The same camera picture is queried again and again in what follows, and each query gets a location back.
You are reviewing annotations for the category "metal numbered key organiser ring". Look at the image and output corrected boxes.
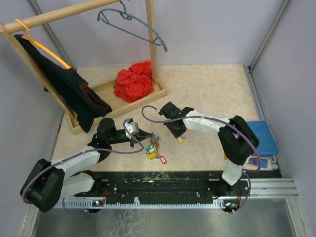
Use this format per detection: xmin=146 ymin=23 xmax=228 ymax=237
xmin=145 ymin=133 xmax=163 ymax=160

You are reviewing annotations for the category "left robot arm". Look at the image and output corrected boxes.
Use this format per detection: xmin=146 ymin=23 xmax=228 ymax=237
xmin=20 ymin=118 xmax=154 ymax=212

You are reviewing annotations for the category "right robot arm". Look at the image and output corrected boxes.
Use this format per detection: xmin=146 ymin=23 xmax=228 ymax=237
xmin=159 ymin=102 xmax=260 ymax=196

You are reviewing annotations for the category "blue key tag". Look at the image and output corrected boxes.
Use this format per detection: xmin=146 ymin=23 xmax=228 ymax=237
xmin=145 ymin=145 xmax=156 ymax=153

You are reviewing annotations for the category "yellow key tag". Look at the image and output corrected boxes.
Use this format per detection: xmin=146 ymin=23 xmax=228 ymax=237
xmin=147 ymin=153 xmax=158 ymax=159

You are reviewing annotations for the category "red key tag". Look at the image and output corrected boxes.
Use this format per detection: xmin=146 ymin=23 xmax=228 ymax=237
xmin=159 ymin=156 xmax=167 ymax=165

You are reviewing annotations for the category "red crumpled cloth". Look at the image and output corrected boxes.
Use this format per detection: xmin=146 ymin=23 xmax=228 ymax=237
xmin=113 ymin=60 xmax=154 ymax=103

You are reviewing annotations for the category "wooden clothes rack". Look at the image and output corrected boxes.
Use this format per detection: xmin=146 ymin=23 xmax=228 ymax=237
xmin=0 ymin=0 xmax=167 ymax=134

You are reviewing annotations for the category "dark navy garment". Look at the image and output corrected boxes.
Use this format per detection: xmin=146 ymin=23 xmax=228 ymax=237
xmin=14 ymin=34 xmax=112 ymax=133

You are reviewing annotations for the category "blue folded cloth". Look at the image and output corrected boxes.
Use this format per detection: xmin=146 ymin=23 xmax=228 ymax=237
xmin=247 ymin=121 xmax=279 ymax=157

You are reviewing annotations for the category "teal clothes hanger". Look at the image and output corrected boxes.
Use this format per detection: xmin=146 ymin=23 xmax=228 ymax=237
xmin=97 ymin=0 xmax=168 ymax=52

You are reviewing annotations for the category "yellow clothes hanger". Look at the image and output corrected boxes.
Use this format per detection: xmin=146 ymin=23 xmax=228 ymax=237
xmin=15 ymin=19 xmax=71 ymax=69

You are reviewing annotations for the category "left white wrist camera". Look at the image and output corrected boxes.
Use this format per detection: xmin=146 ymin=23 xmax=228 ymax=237
xmin=123 ymin=119 xmax=139 ymax=138

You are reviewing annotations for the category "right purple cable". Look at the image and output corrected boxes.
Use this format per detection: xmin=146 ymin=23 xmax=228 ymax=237
xmin=141 ymin=105 xmax=262 ymax=214

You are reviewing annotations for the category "black base frame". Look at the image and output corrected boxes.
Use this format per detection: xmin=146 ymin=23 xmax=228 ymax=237
xmin=77 ymin=171 xmax=249 ymax=205

